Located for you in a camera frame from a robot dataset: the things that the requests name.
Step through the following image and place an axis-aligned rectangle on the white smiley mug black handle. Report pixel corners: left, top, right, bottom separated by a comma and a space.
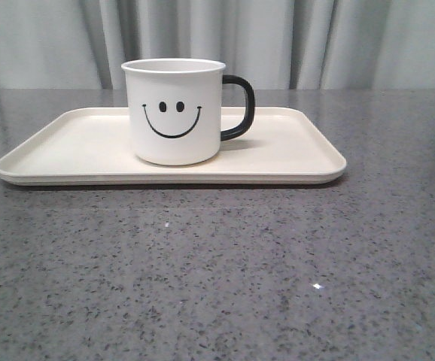
121, 58, 255, 165

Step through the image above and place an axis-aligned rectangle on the cream rectangular plastic tray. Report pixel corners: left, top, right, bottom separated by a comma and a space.
0, 107, 347, 186

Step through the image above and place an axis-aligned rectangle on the grey pleated curtain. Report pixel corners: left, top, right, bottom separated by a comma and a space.
0, 1, 435, 89

